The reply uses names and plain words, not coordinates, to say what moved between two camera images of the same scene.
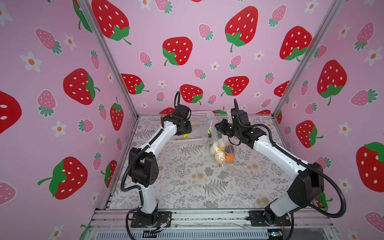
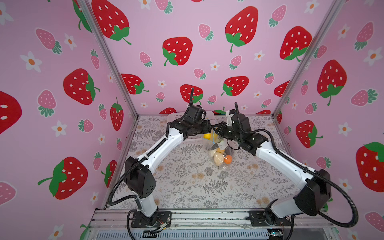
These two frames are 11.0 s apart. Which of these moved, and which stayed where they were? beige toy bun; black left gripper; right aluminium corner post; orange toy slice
Moved: black left gripper
Stayed: orange toy slice; beige toy bun; right aluminium corner post
